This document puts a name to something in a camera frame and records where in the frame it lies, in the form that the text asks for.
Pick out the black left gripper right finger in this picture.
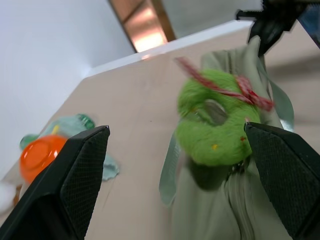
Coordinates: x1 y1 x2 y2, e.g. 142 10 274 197
243 121 320 240

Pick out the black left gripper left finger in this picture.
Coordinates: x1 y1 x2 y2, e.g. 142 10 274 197
0 125 111 240

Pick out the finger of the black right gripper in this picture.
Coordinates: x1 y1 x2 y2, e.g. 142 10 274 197
247 21 285 57

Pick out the green plush ring keychain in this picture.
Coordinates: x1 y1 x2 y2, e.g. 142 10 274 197
173 56 276 167

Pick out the green zip pouch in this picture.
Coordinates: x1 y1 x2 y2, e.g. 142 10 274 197
158 36 296 240

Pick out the blue object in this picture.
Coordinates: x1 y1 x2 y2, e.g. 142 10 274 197
299 1 320 49

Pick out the orange plastic bowl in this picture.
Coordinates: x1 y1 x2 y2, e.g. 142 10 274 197
19 134 69 184

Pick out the light teal cloth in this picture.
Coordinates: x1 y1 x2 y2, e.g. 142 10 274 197
41 114 121 182

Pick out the green plastic bottle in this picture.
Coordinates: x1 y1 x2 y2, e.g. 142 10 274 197
19 113 96 149

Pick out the brown wooden door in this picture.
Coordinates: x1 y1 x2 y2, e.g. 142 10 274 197
107 0 177 54

